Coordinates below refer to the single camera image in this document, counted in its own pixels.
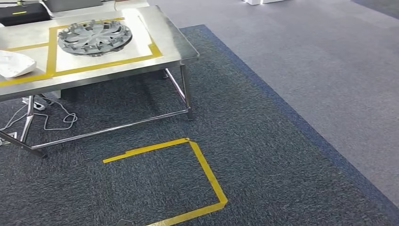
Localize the white curved plastic part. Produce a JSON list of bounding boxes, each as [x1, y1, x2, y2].
[[0, 49, 37, 79]]

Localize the steel workbench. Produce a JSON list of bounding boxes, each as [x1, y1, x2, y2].
[[0, 4, 200, 159]]

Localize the yellow floor marking tape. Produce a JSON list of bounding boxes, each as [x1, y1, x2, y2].
[[103, 137, 228, 226]]

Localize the white lit display block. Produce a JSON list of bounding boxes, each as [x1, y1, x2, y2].
[[243, 0, 287, 6]]

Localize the grey wheel hubcap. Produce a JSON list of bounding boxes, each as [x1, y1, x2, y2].
[[57, 18, 133, 57]]

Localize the white power strip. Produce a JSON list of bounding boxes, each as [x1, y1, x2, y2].
[[22, 97, 47, 111]]

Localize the grey laptop box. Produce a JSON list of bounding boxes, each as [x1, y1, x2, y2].
[[40, 0, 104, 13]]

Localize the small yellow tape rectangle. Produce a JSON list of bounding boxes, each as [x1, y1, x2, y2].
[[0, 42, 52, 88]]

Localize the black carry case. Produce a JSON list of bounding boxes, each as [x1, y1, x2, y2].
[[0, 2, 52, 27]]

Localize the white looped cable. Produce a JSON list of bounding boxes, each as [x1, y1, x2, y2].
[[0, 97, 78, 132]]

